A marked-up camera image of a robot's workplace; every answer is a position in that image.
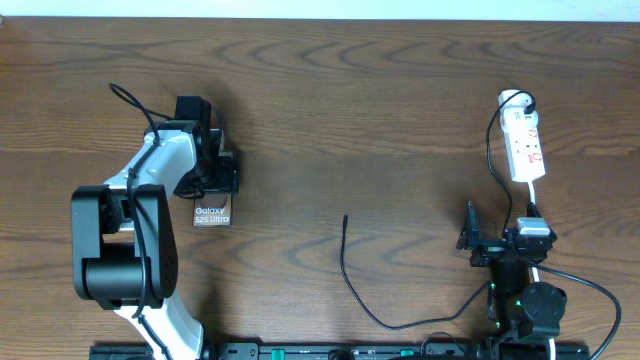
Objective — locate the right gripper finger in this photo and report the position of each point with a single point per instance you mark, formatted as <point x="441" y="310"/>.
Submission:
<point x="532" y="211"/>
<point x="470" y="235"/>

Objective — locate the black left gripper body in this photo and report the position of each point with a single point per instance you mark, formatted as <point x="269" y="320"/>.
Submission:
<point x="212" y="176"/>

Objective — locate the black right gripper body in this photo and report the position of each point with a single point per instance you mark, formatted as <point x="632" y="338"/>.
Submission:
<point x="489" y="251"/>

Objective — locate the Galaxy S25 Ultra smartphone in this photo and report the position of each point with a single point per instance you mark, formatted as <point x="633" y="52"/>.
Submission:
<point x="213" y="210"/>

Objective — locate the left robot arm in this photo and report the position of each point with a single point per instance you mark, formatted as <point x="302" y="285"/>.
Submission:
<point x="124" y="252"/>

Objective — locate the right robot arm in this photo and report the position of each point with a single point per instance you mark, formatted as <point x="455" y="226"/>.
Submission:
<point x="527" y="312"/>

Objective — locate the white power strip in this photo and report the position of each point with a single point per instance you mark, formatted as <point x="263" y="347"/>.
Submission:
<point x="523" y="147"/>

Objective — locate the white USB wall charger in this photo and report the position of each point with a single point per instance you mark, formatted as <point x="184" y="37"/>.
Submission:
<point x="513" y="98"/>

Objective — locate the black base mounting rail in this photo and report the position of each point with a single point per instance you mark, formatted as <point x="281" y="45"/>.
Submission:
<point x="433" y="350"/>

